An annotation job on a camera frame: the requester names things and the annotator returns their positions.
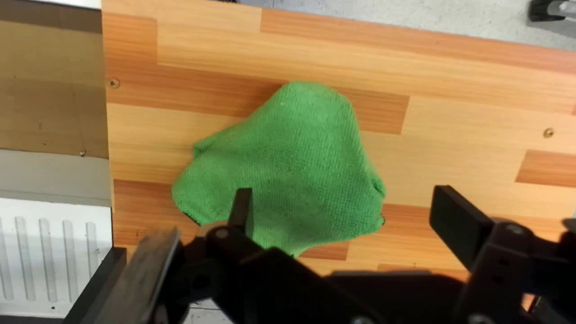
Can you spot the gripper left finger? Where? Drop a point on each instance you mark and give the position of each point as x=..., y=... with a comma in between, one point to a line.
x=234, y=261

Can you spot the white ribbed panel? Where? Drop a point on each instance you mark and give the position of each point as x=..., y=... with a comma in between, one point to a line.
x=49, y=252

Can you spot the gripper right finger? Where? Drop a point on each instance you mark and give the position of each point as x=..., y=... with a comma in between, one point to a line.
x=499, y=261

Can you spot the green towel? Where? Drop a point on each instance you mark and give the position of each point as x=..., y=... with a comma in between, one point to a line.
x=292, y=166

